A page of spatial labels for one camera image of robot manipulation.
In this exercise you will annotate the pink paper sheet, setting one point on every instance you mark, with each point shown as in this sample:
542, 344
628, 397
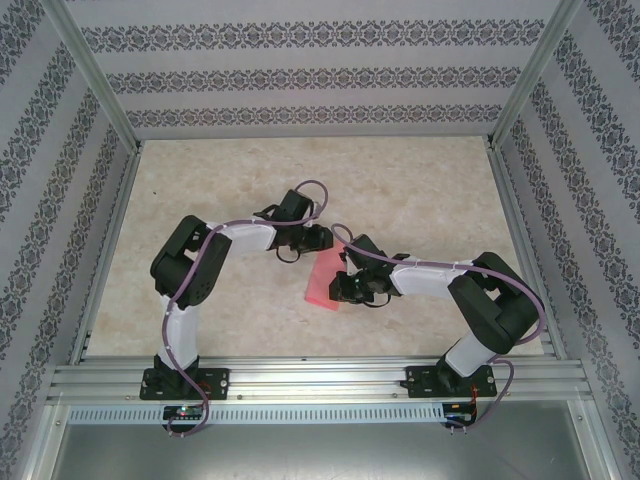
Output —
320, 285

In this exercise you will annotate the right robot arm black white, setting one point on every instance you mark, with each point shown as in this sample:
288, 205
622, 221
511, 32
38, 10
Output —
480, 310

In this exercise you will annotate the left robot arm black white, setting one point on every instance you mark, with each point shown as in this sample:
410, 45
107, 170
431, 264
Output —
189, 330

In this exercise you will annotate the small controller circuit board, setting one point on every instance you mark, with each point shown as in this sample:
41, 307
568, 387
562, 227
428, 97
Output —
184, 412
459, 411

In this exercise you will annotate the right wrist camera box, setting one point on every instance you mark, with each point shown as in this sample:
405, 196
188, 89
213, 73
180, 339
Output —
346, 257

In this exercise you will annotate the aluminium mounting rail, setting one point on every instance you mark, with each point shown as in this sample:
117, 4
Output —
320, 380

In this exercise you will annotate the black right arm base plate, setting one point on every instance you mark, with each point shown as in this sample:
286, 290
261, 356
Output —
420, 382

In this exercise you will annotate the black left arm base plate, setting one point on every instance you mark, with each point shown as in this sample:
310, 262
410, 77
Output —
220, 382

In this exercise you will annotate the aluminium side rail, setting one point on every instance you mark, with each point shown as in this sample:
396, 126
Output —
527, 250
107, 250

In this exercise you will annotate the aluminium frame post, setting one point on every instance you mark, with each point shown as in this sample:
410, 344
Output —
90, 70
535, 70

